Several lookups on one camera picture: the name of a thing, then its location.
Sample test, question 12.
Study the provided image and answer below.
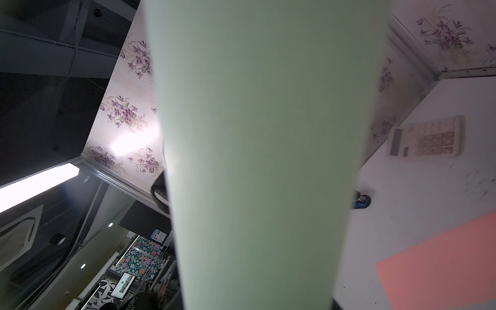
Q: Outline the green paper sheet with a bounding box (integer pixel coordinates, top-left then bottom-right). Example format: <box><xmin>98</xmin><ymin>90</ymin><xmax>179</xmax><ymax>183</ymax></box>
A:
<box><xmin>144</xmin><ymin>1</ymin><xmax>390</xmax><ymax>309</ymax></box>

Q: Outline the pink paper sheet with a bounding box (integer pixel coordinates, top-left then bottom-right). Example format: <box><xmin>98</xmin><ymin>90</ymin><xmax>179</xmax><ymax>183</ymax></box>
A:
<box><xmin>375</xmin><ymin>212</ymin><xmax>495</xmax><ymax>309</ymax></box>

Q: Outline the blue stapler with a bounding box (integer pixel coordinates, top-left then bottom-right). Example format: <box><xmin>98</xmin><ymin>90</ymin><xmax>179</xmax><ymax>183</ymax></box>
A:
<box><xmin>352</xmin><ymin>190</ymin><xmax>371</xmax><ymax>209</ymax></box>

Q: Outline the fluorescent ceiling light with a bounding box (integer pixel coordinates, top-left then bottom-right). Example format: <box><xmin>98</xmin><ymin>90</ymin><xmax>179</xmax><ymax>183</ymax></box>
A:
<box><xmin>1</xmin><ymin>164</ymin><xmax>80</xmax><ymax>213</ymax></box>

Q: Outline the ceiling air conditioner vent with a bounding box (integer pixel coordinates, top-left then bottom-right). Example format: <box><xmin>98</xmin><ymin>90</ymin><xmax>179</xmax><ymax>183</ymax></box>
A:
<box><xmin>1</xmin><ymin>205</ymin><xmax>44</xmax><ymax>271</ymax></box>

